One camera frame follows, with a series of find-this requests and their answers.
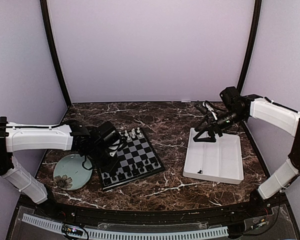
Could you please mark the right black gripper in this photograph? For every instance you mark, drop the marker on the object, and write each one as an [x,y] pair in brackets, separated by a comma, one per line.
[212,127]

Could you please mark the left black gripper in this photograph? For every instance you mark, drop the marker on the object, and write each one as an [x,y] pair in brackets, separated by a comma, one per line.
[115,162]

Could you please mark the black piece second row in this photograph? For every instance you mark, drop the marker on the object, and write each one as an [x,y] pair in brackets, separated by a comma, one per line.
[126,169]

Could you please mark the black and white chessboard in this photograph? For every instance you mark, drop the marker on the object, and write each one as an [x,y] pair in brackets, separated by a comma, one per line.
[137,150]

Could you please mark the black chess pawn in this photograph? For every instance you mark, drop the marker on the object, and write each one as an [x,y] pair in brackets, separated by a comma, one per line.
[134,170]

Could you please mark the white plastic tray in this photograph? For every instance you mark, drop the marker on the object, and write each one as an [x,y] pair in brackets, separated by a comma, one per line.
[220,161]

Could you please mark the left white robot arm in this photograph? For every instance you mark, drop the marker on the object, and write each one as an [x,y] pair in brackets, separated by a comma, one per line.
[26,140]

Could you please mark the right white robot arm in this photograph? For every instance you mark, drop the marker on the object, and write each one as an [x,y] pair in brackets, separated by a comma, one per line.
[287,143]

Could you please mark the green floral ceramic plate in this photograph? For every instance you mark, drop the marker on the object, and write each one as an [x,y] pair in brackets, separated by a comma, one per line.
[72,172]

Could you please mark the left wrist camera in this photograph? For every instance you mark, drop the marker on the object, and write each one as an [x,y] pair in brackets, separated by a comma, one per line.
[111,141]

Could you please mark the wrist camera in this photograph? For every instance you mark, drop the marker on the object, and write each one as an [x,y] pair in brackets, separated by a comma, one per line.
[229,95]
[111,141]

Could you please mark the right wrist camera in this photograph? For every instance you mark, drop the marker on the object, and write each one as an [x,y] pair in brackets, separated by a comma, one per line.
[229,95]

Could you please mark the black front rail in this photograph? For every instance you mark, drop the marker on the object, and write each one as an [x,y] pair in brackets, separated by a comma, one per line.
[81,211]

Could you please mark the right black frame post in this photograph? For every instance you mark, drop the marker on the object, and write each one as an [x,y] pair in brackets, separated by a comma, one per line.
[250,45]

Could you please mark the black frame post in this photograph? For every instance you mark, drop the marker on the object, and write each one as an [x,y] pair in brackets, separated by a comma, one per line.
[250,45]
[53,51]

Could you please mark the white slotted cable duct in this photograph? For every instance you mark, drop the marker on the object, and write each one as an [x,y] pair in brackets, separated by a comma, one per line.
[122,232]

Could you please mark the left black frame post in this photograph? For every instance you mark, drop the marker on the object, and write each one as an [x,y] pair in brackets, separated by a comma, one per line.
[53,51]

